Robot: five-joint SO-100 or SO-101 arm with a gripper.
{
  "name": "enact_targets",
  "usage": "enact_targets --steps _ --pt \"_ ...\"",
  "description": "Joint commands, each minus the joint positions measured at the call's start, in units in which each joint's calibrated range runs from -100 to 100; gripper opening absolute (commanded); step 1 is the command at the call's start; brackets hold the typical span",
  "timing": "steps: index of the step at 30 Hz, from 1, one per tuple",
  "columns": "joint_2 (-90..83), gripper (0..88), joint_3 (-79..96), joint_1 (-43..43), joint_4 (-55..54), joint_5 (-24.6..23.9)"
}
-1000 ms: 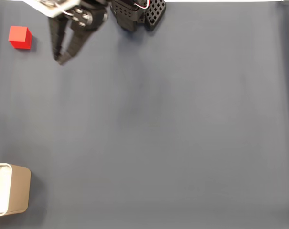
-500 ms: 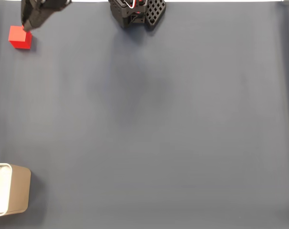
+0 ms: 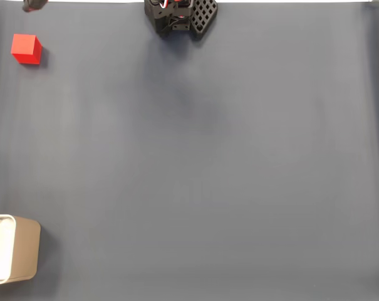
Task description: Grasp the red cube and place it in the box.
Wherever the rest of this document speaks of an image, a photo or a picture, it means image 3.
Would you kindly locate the red cube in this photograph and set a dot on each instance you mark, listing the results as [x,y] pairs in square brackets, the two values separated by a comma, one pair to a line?
[24,47]

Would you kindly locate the beige rounded box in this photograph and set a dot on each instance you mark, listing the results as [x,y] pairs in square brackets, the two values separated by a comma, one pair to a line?
[24,251]

